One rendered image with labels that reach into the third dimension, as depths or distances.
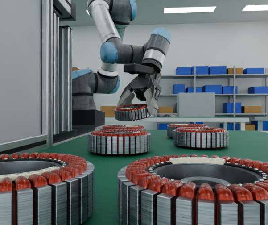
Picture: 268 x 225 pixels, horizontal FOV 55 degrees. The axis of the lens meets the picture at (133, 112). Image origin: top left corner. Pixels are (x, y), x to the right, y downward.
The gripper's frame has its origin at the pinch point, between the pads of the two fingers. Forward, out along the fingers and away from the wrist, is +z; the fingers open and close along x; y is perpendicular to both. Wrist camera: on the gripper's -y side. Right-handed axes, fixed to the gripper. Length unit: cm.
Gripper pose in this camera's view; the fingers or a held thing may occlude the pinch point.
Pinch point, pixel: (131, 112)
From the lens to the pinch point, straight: 82.1
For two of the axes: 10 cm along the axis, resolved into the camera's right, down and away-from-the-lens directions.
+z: -3.0, 8.7, -3.8
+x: -8.1, -0.1, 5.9
